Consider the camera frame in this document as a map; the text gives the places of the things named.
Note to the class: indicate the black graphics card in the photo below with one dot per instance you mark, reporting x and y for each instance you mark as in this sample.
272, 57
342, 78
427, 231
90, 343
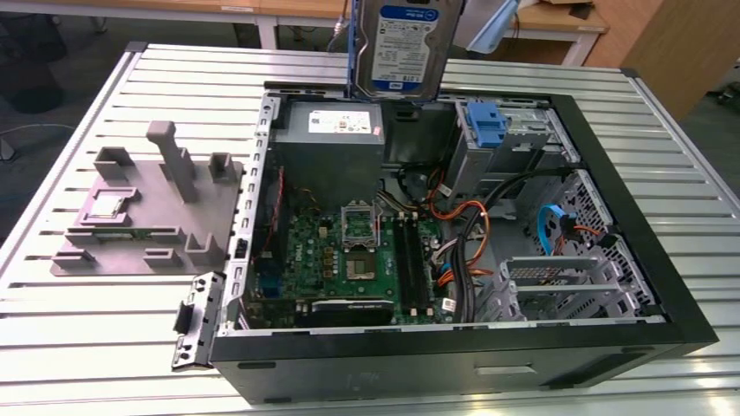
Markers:
347, 310

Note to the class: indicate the green RAM stick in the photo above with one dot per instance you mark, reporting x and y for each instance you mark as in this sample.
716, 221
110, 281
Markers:
124, 235

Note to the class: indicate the hard disk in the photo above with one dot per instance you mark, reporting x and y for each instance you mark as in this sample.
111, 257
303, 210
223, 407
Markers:
404, 52

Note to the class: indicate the black office chair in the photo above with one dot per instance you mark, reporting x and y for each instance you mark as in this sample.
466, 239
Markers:
32, 65

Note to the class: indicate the grey parts rack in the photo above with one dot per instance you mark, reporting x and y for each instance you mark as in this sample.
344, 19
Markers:
156, 216

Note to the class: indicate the black RAM slot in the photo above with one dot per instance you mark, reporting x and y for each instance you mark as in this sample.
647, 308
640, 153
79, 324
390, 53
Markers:
423, 260
406, 260

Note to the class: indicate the wooden white-framed workbench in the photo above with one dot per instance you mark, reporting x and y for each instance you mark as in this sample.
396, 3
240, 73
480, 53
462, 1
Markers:
555, 19
174, 14

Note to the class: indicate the silver CPU chip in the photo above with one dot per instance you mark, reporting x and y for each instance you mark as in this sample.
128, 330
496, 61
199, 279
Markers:
106, 208

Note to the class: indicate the metal disk bay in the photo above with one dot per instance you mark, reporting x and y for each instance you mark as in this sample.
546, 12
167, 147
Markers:
555, 261

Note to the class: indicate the grey expansion card retainer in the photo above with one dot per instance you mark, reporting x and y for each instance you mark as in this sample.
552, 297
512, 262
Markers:
199, 320

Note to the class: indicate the grey power supply unit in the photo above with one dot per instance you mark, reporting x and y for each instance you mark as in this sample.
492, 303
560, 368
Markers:
330, 164

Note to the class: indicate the green motherboard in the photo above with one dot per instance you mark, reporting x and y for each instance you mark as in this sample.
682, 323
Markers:
324, 234

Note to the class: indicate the silver optical drive cage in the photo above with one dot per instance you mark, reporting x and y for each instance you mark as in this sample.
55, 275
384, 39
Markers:
480, 169

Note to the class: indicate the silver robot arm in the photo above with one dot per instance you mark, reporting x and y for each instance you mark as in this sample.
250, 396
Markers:
491, 30

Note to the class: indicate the CPU socket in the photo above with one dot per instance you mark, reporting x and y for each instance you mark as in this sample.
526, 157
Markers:
362, 266

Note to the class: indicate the brown wooden cabinet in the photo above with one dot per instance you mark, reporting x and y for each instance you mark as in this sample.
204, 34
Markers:
682, 43

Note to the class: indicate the black PC case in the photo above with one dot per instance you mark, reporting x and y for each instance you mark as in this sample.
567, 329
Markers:
404, 364

